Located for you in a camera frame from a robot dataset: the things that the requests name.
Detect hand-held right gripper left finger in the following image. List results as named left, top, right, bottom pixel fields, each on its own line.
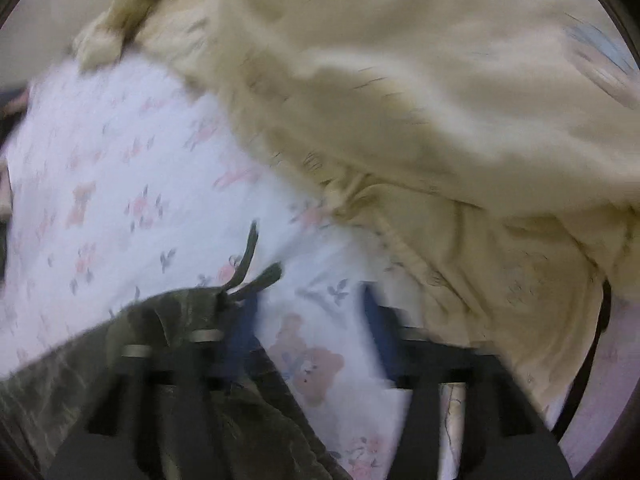
left=50, top=292, right=266, bottom=480

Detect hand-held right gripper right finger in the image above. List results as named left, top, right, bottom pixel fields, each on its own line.
left=361, top=282, right=573, bottom=480

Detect dark olive pants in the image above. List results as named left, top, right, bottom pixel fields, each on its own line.
left=0, top=220, right=351, bottom=480

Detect cream printed duvet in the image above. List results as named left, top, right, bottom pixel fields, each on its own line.
left=72, top=0, right=640, bottom=421

